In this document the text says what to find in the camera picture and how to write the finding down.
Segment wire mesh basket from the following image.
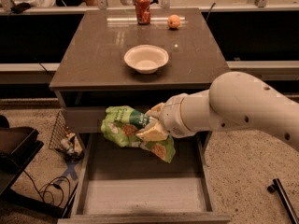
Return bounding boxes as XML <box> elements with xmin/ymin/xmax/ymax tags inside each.
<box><xmin>49</xmin><ymin>111</ymin><xmax>84</xmax><ymax>161</ymax></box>

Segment grey drawer cabinet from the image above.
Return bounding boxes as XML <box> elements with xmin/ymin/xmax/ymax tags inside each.
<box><xmin>49</xmin><ymin>7</ymin><xmax>237</xmax><ymax>224</ymax></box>

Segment black bar on floor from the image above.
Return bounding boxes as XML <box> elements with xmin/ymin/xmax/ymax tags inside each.
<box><xmin>267</xmin><ymin>178</ymin><xmax>299</xmax><ymax>224</ymax></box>

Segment black cable on floor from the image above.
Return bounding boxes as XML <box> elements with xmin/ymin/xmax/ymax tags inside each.
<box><xmin>22</xmin><ymin>170</ymin><xmax>73</xmax><ymax>208</ymax></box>

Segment green rice chip bag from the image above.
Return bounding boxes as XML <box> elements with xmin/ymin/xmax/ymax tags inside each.
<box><xmin>101</xmin><ymin>105</ymin><xmax>176</xmax><ymax>163</ymax></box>

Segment crumpled packet in basket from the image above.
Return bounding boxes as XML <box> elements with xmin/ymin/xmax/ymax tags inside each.
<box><xmin>61</xmin><ymin>133</ymin><xmax>82</xmax><ymax>158</ymax></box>

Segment orange soda can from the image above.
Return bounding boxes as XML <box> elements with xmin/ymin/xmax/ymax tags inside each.
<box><xmin>135</xmin><ymin>0</ymin><xmax>150</xmax><ymax>25</ymax></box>

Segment open middle drawer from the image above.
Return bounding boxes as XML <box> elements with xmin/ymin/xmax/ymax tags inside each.
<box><xmin>58</xmin><ymin>133</ymin><xmax>231</xmax><ymax>224</ymax></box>

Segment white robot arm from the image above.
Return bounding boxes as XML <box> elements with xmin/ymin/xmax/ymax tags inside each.
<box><xmin>136</xmin><ymin>72</ymin><xmax>299</xmax><ymax>150</ymax></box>

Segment black tray stand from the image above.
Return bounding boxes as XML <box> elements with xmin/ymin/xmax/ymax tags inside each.
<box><xmin>0</xmin><ymin>115</ymin><xmax>43</xmax><ymax>198</ymax></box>

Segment white paper bowl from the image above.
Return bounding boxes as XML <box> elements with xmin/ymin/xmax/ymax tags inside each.
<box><xmin>124</xmin><ymin>45</ymin><xmax>169</xmax><ymax>74</ymax></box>

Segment black device on ledge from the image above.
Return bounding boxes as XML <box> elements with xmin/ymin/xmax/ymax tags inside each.
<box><xmin>11</xmin><ymin>2</ymin><xmax>31</xmax><ymax>14</ymax></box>

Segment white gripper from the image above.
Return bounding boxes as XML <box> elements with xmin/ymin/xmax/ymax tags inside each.
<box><xmin>136</xmin><ymin>93</ymin><xmax>195</xmax><ymax>141</ymax></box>

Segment orange fruit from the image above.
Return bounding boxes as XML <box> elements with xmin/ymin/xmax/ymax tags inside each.
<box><xmin>167</xmin><ymin>15</ymin><xmax>180</xmax><ymax>29</ymax></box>

